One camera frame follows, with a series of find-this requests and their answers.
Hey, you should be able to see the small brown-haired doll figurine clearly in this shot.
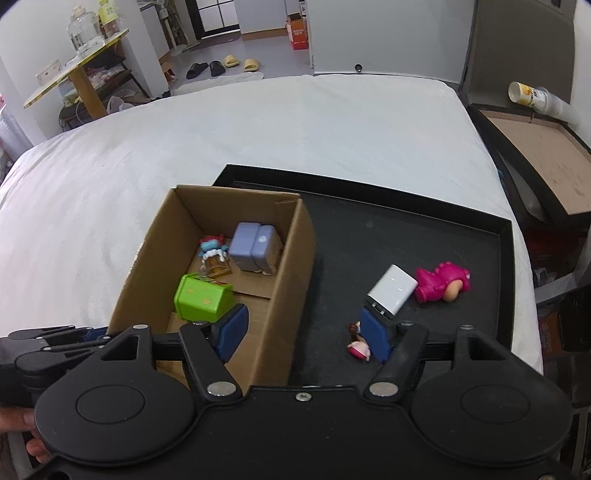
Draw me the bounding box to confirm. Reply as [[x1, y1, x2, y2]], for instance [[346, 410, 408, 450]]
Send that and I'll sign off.
[[346, 322, 370, 362]]

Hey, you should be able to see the green cube toy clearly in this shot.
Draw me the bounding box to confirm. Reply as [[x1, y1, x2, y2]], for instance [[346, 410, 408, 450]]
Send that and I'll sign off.
[[173, 274, 236, 323]]

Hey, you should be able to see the white charger plug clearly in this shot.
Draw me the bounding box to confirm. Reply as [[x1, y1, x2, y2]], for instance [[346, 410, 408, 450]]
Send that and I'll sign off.
[[367, 264, 418, 317]]

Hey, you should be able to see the pink dinosaur figurine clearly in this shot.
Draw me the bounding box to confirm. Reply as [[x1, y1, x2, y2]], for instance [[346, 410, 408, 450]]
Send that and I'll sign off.
[[414, 261, 471, 303]]

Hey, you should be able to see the brown cardboard box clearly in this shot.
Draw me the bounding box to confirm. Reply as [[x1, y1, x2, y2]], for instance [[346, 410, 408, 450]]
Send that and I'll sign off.
[[108, 185, 315, 390]]

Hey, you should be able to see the blue red keychain figurine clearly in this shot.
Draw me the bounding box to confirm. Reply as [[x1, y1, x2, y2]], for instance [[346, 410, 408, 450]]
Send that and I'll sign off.
[[197, 234, 231, 279]]

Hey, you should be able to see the lavender cube toy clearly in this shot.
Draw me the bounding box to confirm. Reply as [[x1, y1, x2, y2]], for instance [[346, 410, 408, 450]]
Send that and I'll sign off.
[[228, 222, 283, 276]]

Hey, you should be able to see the person's left hand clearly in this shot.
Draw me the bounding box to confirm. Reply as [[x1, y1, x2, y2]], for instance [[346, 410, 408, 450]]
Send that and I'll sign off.
[[1, 406, 52, 479]]

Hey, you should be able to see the black shallow tray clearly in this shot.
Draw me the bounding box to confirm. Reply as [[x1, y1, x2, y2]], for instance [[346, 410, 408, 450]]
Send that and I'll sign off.
[[214, 165, 515, 387]]

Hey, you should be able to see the black framed cardboard board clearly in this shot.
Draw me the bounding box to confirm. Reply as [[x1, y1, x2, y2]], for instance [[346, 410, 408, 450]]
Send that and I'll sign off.
[[468, 105, 590, 227]]

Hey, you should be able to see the black slipper left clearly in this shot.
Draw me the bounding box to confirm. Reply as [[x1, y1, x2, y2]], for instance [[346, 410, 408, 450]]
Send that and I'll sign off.
[[185, 62, 209, 80]]

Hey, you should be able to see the black slipper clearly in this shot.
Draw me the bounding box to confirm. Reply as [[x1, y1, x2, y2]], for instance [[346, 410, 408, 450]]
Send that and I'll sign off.
[[185, 62, 209, 80], [209, 60, 226, 78]]

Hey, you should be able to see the black slipper right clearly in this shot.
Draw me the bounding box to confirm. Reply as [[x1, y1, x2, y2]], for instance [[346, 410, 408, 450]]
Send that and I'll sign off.
[[209, 60, 226, 78]]

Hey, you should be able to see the yellow slipper right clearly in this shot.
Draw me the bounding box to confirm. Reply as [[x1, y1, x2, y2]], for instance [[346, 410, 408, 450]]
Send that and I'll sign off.
[[243, 58, 260, 73]]

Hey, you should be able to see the yellow slipper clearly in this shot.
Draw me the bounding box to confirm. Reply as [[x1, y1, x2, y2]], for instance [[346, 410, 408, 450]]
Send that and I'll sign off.
[[243, 58, 260, 73], [222, 55, 239, 68]]

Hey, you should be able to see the yellow slipper left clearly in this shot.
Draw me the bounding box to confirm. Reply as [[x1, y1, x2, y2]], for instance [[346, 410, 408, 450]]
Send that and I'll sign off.
[[222, 55, 239, 68]]

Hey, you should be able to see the round yellow-edged side table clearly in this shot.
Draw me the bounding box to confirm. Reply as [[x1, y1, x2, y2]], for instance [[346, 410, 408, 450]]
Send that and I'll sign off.
[[23, 29, 129, 120]]

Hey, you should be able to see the orange cardboard box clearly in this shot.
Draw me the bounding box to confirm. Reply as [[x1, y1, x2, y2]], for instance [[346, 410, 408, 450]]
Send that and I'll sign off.
[[286, 14, 308, 50]]

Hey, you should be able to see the clear glass jar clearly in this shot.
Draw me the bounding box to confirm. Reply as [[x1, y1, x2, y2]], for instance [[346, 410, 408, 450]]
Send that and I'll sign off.
[[67, 6, 105, 58]]

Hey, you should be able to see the yellow-label bottle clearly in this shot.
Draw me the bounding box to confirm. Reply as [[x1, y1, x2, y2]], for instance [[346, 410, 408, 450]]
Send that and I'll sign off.
[[98, 0, 120, 38]]

